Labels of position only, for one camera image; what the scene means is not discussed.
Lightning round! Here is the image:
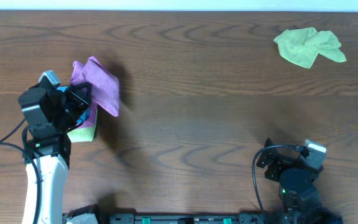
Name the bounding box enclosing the green microfiber cloth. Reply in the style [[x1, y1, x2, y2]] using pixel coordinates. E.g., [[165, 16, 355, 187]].
[[273, 27, 347, 68]]

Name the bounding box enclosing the purple microfiber cloth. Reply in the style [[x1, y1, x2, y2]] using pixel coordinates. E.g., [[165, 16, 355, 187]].
[[70, 56, 120, 117]]

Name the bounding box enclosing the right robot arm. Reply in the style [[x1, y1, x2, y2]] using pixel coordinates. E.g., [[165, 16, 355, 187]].
[[252, 138, 344, 224]]

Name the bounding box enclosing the left black cable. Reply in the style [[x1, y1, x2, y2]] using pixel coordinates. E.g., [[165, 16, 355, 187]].
[[0, 118, 45, 224]]

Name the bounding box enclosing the black cable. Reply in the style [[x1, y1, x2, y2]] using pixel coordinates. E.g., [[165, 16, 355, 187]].
[[0, 118, 45, 224], [252, 144, 306, 224]]

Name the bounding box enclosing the folded yellow-green cloth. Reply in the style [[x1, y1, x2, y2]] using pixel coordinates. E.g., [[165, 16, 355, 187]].
[[68, 126, 96, 142]]

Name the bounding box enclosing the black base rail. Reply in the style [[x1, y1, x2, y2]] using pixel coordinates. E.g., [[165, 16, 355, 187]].
[[62, 203, 344, 224]]

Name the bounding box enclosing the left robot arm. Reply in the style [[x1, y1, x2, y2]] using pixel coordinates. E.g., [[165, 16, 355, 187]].
[[18, 82, 92, 223]]

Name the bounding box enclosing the folded blue cloth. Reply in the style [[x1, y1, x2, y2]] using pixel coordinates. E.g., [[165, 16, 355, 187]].
[[57, 86, 90, 125]]

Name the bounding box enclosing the folded purple cloth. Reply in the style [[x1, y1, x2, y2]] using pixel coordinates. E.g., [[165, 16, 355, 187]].
[[80, 103, 98, 128]]

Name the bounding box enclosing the right black cable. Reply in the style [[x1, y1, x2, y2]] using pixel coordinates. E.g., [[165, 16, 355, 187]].
[[252, 144, 306, 224]]

